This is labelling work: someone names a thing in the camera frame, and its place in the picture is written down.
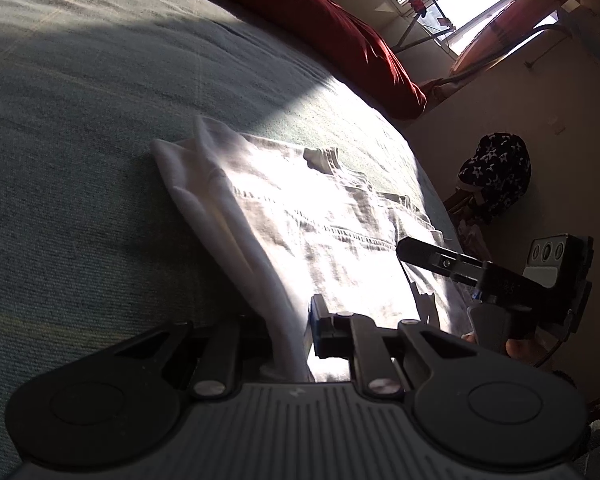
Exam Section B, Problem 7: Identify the white t-shirt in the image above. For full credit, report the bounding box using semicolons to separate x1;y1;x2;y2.
150;117;470;382

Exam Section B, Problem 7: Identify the person's right hand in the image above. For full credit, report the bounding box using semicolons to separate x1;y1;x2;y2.
505;339;546;364

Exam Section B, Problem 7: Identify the metal drying rack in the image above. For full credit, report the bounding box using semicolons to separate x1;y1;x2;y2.
381;0;571;57

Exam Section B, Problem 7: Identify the red duvet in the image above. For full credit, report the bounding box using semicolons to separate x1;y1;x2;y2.
230;0;427;120

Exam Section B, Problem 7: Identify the pink hanging cloth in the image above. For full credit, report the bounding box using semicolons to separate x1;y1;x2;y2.
422;0;568;102

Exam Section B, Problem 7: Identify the green plaid bed sheet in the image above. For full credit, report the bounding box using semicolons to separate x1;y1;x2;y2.
0;0;455;479

